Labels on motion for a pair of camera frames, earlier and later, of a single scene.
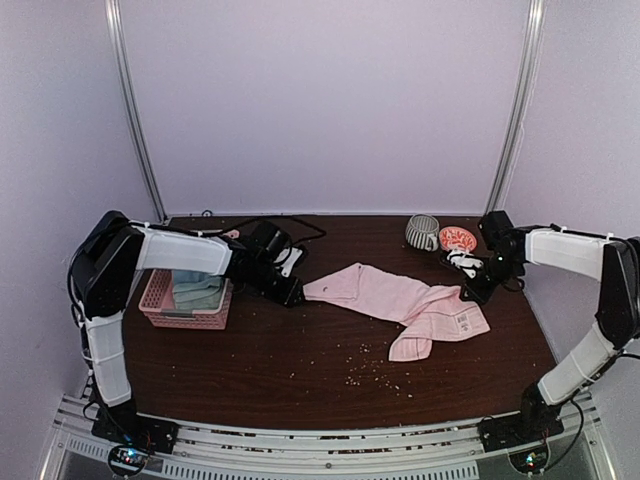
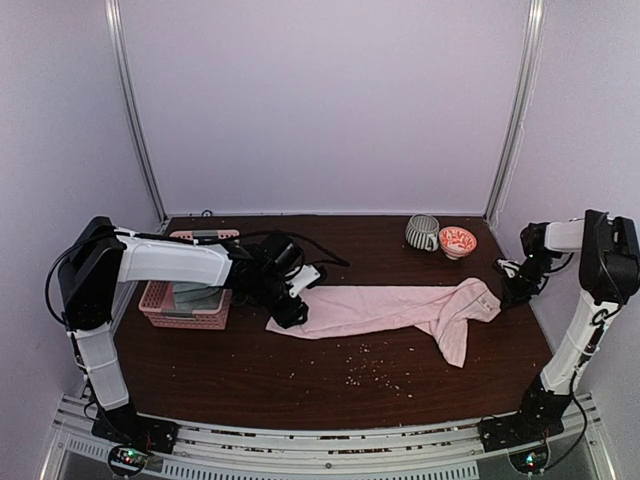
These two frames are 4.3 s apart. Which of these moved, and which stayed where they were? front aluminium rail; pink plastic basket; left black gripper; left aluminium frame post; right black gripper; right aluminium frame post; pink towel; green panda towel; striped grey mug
Moved: pink towel; right black gripper; left black gripper
Stayed: striped grey mug; front aluminium rail; right aluminium frame post; pink plastic basket; green panda towel; left aluminium frame post
